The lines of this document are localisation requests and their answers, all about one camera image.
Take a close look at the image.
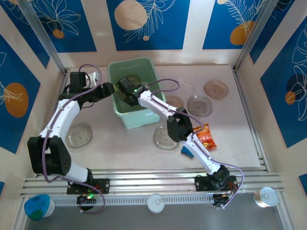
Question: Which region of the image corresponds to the orange chips bag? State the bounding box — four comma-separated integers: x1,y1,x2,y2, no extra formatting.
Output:
193,123,217,150

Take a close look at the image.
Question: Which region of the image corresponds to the silver pull-tab can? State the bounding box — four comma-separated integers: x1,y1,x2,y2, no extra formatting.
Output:
253,186,280,208

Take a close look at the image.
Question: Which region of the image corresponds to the blue sponge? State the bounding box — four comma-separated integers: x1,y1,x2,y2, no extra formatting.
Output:
180,146,194,159

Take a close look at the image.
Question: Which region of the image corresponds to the right base circuit board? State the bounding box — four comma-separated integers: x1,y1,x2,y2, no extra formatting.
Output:
213,194,232,208

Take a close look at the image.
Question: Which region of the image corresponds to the base circuit board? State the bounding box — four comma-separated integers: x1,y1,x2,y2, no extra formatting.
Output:
76,194,96,206
213,194,232,208

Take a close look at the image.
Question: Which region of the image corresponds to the brown translucent square plate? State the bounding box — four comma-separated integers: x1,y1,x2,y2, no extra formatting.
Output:
165,95,185,111
203,79,229,99
116,74,142,103

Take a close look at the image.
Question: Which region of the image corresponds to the blue lidded white container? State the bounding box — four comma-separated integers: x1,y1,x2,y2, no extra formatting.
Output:
24,194,55,221

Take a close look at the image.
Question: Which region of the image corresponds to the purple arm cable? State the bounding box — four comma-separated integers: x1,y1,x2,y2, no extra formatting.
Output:
143,78,246,209
42,64,106,215

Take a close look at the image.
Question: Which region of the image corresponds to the green plastic bin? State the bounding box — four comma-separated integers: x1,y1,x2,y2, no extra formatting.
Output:
106,57,166,129

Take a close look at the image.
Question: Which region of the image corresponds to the left aluminium frame post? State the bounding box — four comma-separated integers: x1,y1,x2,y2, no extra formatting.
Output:
18,0,69,74

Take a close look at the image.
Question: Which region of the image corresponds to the white round cap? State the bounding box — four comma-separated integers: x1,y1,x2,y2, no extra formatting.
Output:
147,193,165,214

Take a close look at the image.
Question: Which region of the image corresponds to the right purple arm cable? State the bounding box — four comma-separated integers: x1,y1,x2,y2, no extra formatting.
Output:
143,78,246,209

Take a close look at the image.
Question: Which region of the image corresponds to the white slotted cable duct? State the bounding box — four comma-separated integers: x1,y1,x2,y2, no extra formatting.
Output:
51,195,215,206

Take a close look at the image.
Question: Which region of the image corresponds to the clear square plate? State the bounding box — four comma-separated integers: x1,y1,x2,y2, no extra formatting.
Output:
153,126,180,151
178,80,196,96

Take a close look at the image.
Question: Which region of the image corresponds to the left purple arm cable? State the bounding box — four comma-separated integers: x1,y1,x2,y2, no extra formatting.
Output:
42,64,106,215

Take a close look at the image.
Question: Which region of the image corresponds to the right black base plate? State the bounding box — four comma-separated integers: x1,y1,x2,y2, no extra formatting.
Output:
194,175,238,192

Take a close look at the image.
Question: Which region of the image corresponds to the right aluminium frame post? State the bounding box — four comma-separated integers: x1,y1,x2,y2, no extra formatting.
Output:
234,0,280,72

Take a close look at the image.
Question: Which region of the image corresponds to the aluminium frame post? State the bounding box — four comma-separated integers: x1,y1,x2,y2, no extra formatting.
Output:
234,0,280,72
18,0,69,74

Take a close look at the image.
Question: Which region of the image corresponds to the aluminium mounting rail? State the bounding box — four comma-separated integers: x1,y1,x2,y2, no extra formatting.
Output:
20,169,287,198

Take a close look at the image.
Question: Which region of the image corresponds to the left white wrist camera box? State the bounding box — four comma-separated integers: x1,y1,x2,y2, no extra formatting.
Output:
85,71,99,85

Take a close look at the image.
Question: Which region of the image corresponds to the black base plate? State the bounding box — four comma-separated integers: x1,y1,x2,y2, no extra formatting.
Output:
66,178,111,195
194,175,238,192

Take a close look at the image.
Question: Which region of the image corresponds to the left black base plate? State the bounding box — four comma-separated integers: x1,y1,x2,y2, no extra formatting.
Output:
66,178,111,195

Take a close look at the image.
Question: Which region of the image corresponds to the left base circuit board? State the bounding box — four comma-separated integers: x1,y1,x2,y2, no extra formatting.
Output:
76,194,96,206

